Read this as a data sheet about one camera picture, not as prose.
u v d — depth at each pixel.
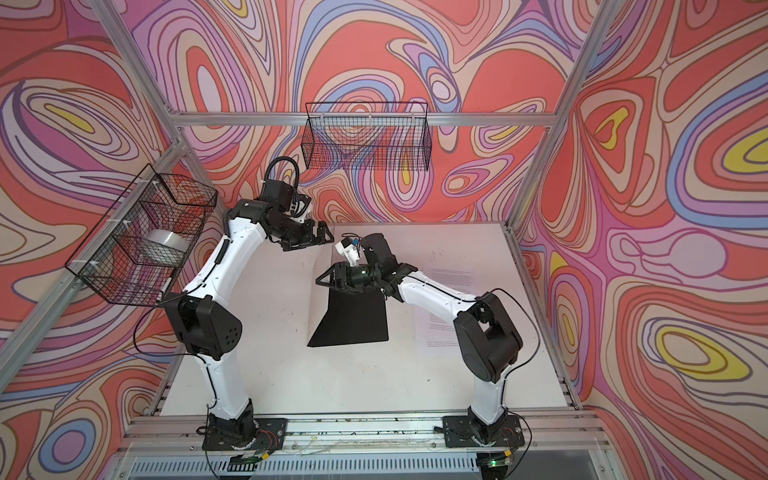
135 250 0.74
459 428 0.74
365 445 0.73
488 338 0.48
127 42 0.72
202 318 0.49
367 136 0.98
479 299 0.51
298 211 0.73
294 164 0.72
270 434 0.73
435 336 0.93
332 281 0.72
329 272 0.75
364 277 0.72
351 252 0.77
